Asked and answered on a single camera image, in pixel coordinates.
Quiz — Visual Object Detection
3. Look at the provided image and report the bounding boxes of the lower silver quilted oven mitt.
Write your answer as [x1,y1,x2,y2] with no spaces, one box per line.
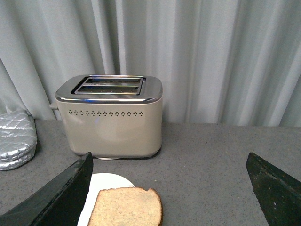
[0,145,36,171]

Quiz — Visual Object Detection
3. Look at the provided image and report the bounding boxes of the white round plate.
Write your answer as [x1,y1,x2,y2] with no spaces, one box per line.
[77,173,134,226]

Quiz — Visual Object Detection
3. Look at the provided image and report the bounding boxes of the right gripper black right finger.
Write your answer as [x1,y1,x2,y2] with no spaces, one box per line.
[246,153,301,226]

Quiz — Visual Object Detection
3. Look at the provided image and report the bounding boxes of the beige two-slot toaster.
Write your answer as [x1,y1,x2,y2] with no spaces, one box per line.
[50,75,163,159]

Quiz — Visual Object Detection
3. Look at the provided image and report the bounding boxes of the brown bread slice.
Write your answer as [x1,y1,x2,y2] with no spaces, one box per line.
[88,187,163,226]

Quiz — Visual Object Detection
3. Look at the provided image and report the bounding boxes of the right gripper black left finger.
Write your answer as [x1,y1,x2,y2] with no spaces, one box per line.
[0,153,93,226]

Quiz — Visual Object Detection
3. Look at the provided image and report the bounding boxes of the upper silver quilted oven mitt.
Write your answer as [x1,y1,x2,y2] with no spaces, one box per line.
[0,111,37,163]

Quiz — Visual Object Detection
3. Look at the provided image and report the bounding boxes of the silver quilted oven mitt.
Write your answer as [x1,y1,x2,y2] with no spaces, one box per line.
[0,145,36,171]
[0,111,37,163]

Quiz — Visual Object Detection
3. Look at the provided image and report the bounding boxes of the grey curtain backdrop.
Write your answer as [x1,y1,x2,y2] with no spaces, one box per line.
[0,0,301,127]

